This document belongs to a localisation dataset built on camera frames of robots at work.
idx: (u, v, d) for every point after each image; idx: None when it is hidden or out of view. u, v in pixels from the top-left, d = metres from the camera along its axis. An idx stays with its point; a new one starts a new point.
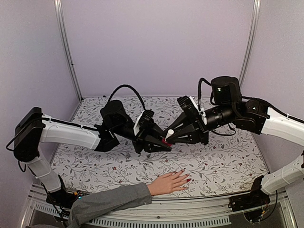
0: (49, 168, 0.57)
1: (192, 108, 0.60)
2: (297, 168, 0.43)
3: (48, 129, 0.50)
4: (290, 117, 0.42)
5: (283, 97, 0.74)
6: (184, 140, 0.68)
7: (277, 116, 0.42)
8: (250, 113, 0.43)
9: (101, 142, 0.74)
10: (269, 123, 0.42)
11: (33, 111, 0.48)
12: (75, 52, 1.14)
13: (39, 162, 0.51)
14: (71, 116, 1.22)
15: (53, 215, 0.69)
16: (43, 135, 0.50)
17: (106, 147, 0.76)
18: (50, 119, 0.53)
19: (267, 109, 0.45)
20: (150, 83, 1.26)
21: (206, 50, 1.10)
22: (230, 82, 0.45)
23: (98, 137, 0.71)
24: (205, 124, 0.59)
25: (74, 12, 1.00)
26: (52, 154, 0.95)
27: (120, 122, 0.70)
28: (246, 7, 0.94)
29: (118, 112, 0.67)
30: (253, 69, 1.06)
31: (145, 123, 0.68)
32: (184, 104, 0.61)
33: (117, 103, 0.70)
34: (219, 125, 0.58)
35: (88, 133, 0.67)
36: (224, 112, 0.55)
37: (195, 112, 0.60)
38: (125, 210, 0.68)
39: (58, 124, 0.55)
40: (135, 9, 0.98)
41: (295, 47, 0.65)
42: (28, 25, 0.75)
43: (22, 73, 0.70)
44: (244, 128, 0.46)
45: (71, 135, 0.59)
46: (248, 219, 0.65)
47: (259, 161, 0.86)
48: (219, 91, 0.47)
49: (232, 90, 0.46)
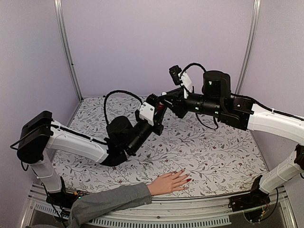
0: (52, 170, 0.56)
1: (175, 76, 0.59)
2: (290, 164, 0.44)
3: (56, 137, 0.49)
4: (276, 111, 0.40)
5: (283, 97, 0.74)
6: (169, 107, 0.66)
7: (262, 111, 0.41)
8: (235, 109, 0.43)
9: (108, 158, 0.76)
10: (254, 118, 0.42)
11: (43, 114, 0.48)
12: (75, 52, 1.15)
13: (43, 165, 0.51)
14: (71, 116, 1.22)
15: (53, 215, 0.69)
16: (49, 142, 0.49)
17: (113, 162, 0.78)
18: (59, 126, 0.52)
19: (252, 104, 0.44)
20: (151, 83, 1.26)
21: (206, 51, 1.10)
22: (222, 77, 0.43)
23: (106, 153, 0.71)
24: (184, 99, 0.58)
25: (74, 12, 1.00)
26: (52, 155, 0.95)
27: (128, 138, 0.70)
28: (245, 7, 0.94)
29: (124, 130, 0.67)
30: (253, 69, 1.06)
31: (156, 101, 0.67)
32: (172, 70, 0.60)
33: (123, 120, 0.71)
34: (197, 109, 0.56)
35: (97, 147, 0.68)
36: (206, 103, 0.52)
37: (178, 81, 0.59)
38: (124, 211, 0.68)
39: (66, 133, 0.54)
40: (135, 9, 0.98)
41: (295, 46, 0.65)
42: (28, 26, 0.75)
43: (22, 73, 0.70)
44: (230, 124, 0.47)
45: (77, 146, 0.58)
46: (248, 219, 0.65)
47: (259, 161, 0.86)
48: (209, 84, 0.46)
49: (222, 84, 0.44)
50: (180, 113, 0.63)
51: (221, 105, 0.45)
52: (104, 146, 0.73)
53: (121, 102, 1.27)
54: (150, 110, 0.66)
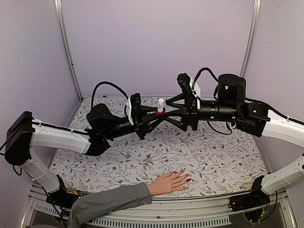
0: (44, 169, 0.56)
1: (186, 85, 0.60)
2: (297, 168, 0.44)
3: (38, 133, 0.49)
4: (291, 119, 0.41)
5: (283, 97, 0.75)
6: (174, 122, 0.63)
7: (278, 118, 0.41)
8: (251, 116, 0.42)
9: (91, 147, 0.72)
10: (270, 126, 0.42)
11: (23, 115, 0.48)
12: (75, 52, 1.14)
13: (33, 164, 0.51)
14: (71, 116, 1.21)
15: (53, 215, 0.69)
16: (33, 139, 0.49)
17: (97, 150, 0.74)
18: (40, 123, 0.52)
19: (268, 110, 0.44)
20: (150, 83, 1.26)
21: (206, 50, 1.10)
22: (238, 81, 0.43)
23: (88, 142, 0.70)
24: (198, 109, 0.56)
25: (74, 11, 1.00)
26: (52, 155, 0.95)
27: (109, 124, 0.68)
28: (246, 7, 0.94)
29: (103, 117, 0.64)
30: (253, 69, 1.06)
31: (138, 108, 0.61)
32: (180, 80, 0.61)
33: (102, 107, 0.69)
34: (213, 118, 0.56)
35: (78, 137, 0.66)
36: (222, 109, 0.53)
37: (189, 90, 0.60)
38: (124, 210, 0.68)
39: (48, 128, 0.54)
40: (135, 9, 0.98)
41: (295, 46, 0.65)
42: (28, 26, 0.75)
43: (22, 73, 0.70)
44: (245, 130, 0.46)
45: (60, 139, 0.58)
46: (248, 219, 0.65)
47: (259, 161, 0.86)
48: (225, 89, 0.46)
49: (239, 90, 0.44)
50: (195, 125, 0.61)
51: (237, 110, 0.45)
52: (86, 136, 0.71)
53: (121, 102, 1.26)
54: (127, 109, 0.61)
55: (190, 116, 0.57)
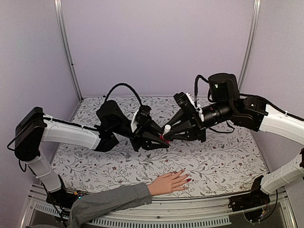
0: (49, 168, 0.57)
1: (188, 105, 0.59)
2: (295, 166, 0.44)
3: (51, 128, 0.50)
4: (289, 114, 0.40)
5: (283, 97, 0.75)
6: (181, 137, 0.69)
7: (276, 112, 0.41)
8: (247, 109, 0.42)
9: (101, 142, 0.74)
10: (267, 120, 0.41)
11: (34, 110, 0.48)
12: (76, 52, 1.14)
13: (40, 161, 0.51)
14: (71, 116, 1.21)
15: (53, 215, 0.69)
16: (45, 135, 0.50)
17: (106, 147, 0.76)
18: (51, 118, 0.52)
19: (266, 105, 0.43)
20: (150, 83, 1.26)
21: (206, 51, 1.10)
22: (227, 78, 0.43)
23: (98, 137, 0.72)
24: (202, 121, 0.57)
25: (74, 11, 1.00)
26: (52, 154, 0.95)
27: (118, 120, 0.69)
28: (246, 7, 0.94)
29: (114, 112, 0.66)
30: (253, 69, 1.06)
31: (142, 119, 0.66)
32: (180, 100, 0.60)
33: (111, 104, 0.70)
34: (217, 121, 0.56)
35: (89, 133, 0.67)
36: (222, 109, 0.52)
37: (192, 109, 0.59)
38: (125, 210, 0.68)
39: (59, 123, 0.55)
40: (135, 10, 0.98)
41: (296, 45, 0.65)
42: (28, 26, 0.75)
43: (22, 73, 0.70)
44: (242, 125, 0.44)
45: (71, 135, 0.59)
46: (248, 219, 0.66)
47: (259, 161, 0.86)
48: (216, 88, 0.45)
49: (229, 86, 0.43)
50: (204, 137, 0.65)
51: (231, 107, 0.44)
52: (96, 132, 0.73)
53: (121, 102, 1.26)
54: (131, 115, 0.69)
55: (197, 127, 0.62)
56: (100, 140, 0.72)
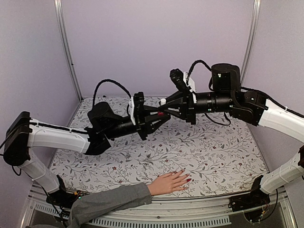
0: (43, 170, 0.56)
1: (180, 81, 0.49)
2: (293, 165, 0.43)
3: (36, 133, 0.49)
4: (289, 109, 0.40)
5: (282, 97, 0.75)
6: (172, 112, 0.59)
7: (276, 108, 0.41)
8: (248, 102, 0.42)
9: (90, 146, 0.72)
10: (267, 115, 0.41)
11: (21, 116, 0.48)
12: (75, 52, 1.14)
13: (32, 165, 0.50)
14: (71, 116, 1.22)
15: (53, 215, 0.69)
16: (30, 140, 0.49)
17: (97, 149, 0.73)
18: (37, 123, 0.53)
19: (266, 100, 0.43)
20: (150, 83, 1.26)
21: (206, 50, 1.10)
22: (231, 69, 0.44)
23: (87, 141, 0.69)
24: (194, 104, 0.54)
25: (74, 11, 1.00)
26: (52, 155, 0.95)
27: (110, 122, 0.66)
28: (246, 7, 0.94)
29: (105, 115, 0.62)
30: (253, 69, 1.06)
31: (142, 107, 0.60)
32: (173, 75, 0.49)
33: (104, 105, 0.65)
34: (210, 109, 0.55)
35: (77, 136, 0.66)
36: (219, 99, 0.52)
37: (184, 86, 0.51)
38: (125, 211, 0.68)
39: (45, 128, 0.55)
40: (135, 10, 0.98)
41: (295, 46, 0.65)
42: (28, 26, 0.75)
43: (22, 74, 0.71)
44: (241, 118, 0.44)
45: (59, 138, 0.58)
46: (248, 219, 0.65)
47: (259, 161, 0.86)
48: (219, 77, 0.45)
49: (232, 77, 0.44)
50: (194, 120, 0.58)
51: (232, 99, 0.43)
52: (86, 136, 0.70)
53: (121, 102, 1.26)
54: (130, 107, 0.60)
55: (186, 107, 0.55)
56: (89, 144, 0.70)
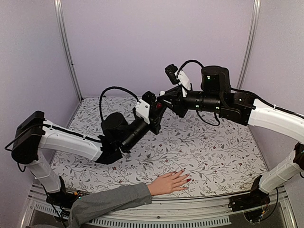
0: (48, 171, 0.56)
1: (172, 74, 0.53)
2: (289, 163, 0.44)
3: (48, 136, 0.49)
4: (278, 108, 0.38)
5: (282, 97, 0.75)
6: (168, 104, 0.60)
7: (264, 106, 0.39)
8: (236, 103, 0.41)
9: (102, 155, 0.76)
10: (255, 114, 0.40)
11: (34, 115, 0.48)
12: (75, 52, 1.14)
13: (39, 165, 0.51)
14: (71, 116, 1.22)
15: (53, 215, 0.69)
16: (42, 142, 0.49)
17: (109, 159, 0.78)
18: (51, 126, 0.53)
19: (254, 100, 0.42)
20: (150, 83, 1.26)
21: (206, 50, 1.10)
22: (220, 71, 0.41)
23: (100, 150, 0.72)
24: (184, 98, 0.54)
25: (74, 11, 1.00)
26: (52, 155, 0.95)
27: (122, 135, 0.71)
28: (246, 7, 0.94)
29: (118, 128, 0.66)
30: (253, 68, 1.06)
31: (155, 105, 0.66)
32: (167, 69, 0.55)
33: (118, 116, 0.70)
34: (197, 106, 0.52)
35: (90, 144, 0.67)
36: (206, 99, 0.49)
37: (175, 80, 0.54)
38: (125, 210, 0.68)
39: (59, 132, 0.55)
40: (136, 10, 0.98)
41: (295, 45, 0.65)
42: (28, 26, 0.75)
43: (22, 74, 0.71)
44: (230, 118, 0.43)
45: (71, 144, 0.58)
46: (248, 219, 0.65)
47: (259, 161, 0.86)
48: (207, 79, 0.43)
49: (221, 79, 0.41)
50: (181, 112, 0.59)
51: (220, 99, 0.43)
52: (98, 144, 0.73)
53: (121, 102, 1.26)
54: (144, 108, 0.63)
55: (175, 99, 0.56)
56: (101, 153, 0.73)
